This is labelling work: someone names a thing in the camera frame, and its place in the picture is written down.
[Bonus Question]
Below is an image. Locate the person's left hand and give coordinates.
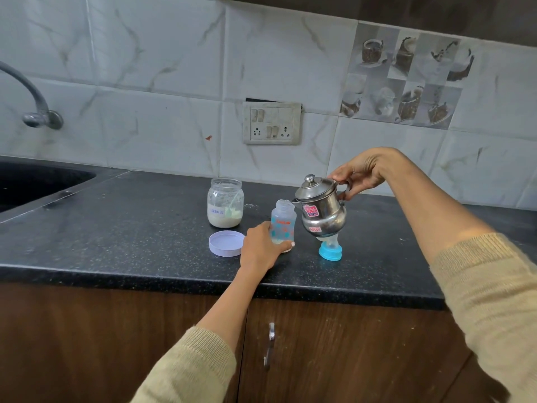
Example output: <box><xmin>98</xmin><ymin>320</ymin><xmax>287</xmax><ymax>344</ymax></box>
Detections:
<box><xmin>239</xmin><ymin>220</ymin><xmax>297</xmax><ymax>279</ymax></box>

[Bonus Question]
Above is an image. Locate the person's right hand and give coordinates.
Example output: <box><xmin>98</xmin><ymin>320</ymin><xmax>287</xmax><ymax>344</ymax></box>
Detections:
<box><xmin>327</xmin><ymin>147</ymin><xmax>404</xmax><ymax>202</ymax></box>

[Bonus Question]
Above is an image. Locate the lavender plastic jar lid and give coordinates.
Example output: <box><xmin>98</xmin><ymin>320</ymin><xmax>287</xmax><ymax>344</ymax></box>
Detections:
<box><xmin>208</xmin><ymin>230</ymin><xmax>246</xmax><ymax>258</ymax></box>

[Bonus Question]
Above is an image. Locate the clear printed baby bottle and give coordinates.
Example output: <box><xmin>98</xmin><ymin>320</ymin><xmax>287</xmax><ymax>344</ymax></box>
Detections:
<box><xmin>270</xmin><ymin>199</ymin><xmax>298</xmax><ymax>253</ymax></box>

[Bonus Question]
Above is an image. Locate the green plastic scoop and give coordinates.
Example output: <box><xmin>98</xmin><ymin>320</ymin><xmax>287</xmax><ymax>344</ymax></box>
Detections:
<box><xmin>218</xmin><ymin>193</ymin><xmax>243</xmax><ymax>219</ymax></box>

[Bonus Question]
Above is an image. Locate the glass jar with white powder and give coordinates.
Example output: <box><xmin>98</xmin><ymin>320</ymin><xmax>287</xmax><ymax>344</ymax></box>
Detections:
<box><xmin>207</xmin><ymin>177</ymin><xmax>245</xmax><ymax>229</ymax></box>

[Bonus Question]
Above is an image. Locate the small steel kettle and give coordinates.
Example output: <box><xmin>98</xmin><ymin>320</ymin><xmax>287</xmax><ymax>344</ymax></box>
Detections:
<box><xmin>293</xmin><ymin>174</ymin><xmax>351</xmax><ymax>238</ymax></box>

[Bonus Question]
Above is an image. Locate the blue collar with nipple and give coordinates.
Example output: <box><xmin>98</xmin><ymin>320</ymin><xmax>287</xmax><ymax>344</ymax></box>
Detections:
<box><xmin>318</xmin><ymin>235</ymin><xmax>344</xmax><ymax>261</ymax></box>

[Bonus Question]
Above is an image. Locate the person's right forearm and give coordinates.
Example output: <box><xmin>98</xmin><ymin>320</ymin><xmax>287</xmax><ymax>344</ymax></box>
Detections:
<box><xmin>377</xmin><ymin>151</ymin><xmax>537</xmax><ymax>403</ymax></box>

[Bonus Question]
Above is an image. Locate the person's left forearm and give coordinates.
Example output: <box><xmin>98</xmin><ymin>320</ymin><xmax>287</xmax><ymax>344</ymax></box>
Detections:
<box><xmin>130</xmin><ymin>268</ymin><xmax>274</xmax><ymax>403</ymax></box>

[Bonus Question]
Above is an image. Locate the brown wooden cabinet door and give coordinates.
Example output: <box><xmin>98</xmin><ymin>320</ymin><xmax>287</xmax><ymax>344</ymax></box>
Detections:
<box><xmin>237</xmin><ymin>297</ymin><xmax>474</xmax><ymax>403</ymax></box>
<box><xmin>440</xmin><ymin>351</ymin><xmax>511</xmax><ymax>403</ymax></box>
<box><xmin>0</xmin><ymin>283</ymin><xmax>253</xmax><ymax>403</ymax></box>

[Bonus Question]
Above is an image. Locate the dark overhead cabinet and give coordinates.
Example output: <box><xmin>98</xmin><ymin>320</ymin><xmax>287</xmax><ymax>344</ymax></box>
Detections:
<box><xmin>216</xmin><ymin>0</ymin><xmax>537</xmax><ymax>49</ymax></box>

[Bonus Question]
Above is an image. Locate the black kitchen sink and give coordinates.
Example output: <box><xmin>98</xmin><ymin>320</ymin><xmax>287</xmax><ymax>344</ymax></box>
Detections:
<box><xmin>0</xmin><ymin>162</ymin><xmax>97</xmax><ymax>214</ymax></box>

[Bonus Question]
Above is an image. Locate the steel cabinet door handle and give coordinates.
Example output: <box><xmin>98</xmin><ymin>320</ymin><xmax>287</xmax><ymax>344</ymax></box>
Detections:
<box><xmin>263</xmin><ymin>322</ymin><xmax>276</xmax><ymax>371</ymax></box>

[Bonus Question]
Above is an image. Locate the white switch socket board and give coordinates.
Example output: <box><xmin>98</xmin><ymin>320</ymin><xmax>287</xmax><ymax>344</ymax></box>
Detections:
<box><xmin>242</xmin><ymin>101</ymin><xmax>303</xmax><ymax>146</ymax></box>

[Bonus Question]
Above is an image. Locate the curved steel wall tap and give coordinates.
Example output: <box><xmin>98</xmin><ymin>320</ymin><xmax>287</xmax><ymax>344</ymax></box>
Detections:
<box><xmin>0</xmin><ymin>60</ymin><xmax>64</xmax><ymax>130</ymax></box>

